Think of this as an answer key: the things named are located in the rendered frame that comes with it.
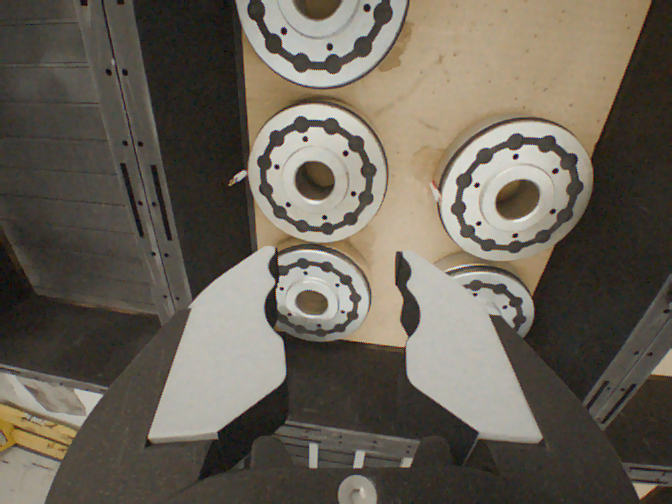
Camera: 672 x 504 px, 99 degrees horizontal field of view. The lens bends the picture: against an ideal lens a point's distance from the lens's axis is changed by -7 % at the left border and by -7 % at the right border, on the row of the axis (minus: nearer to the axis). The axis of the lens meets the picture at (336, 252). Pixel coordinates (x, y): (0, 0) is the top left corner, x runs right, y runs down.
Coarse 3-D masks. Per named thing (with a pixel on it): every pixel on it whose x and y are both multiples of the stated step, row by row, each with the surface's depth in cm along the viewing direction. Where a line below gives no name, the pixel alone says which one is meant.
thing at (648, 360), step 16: (656, 336) 17; (656, 352) 18; (640, 368) 18; (624, 384) 19; (640, 384) 19; (608, 400) 20; (624, 400) 20; (608, 416) 21; (624, 464) 23; (640, 464) 23; (656, 464) 23
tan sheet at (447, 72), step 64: (320, 0) 20; (448, 0) 19; (512, 0) 18; (576, 0) 18; (640, 0) 17; (256, 64) 22; (384, 64) 21; (448, 64) 20; (512, 64) 20; (576, 64) 19; (256, 128) 24; (384, 128) 23; (448, 128) 22; (576, 128) 21; (512, 192) 24; (384, 256) 28; (384, 320) 32
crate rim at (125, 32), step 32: (128, 0) 12; (128, 32) 13; (128, 64) 14; (128, 96) 14; (160, 128) 15; (160, 160) 16; (160, 192) 17; (160, 224) 18; (192, 288) 20; (640, 320) 17; (608, 352) 19; (640, 352) 18; (608, 384) 19; (288, 416) 26; (416, 448) 25
